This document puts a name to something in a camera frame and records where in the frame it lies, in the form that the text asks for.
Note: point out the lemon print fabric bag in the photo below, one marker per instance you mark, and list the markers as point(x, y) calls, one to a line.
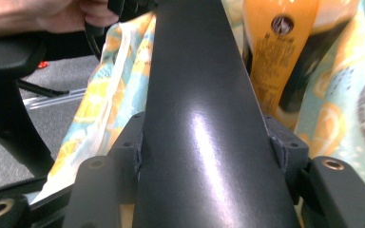
point(120, 82)

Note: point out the small red object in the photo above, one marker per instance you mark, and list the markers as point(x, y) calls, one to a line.
point(43, 65)

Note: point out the black office chair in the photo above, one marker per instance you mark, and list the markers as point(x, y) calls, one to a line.
point(6, 57)

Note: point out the silver metal bar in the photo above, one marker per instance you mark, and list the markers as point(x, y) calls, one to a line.
point(53, 98)

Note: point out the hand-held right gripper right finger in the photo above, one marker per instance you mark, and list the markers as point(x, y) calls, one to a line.
point(293, 158)

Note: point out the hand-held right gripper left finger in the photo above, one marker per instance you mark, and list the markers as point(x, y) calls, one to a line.
point(128, 158)

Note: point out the black cardboard box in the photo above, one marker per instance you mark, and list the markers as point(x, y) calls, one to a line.
point(202, 110)

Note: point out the orange drink bottle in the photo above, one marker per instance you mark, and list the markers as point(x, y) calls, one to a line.
point(275, 57)

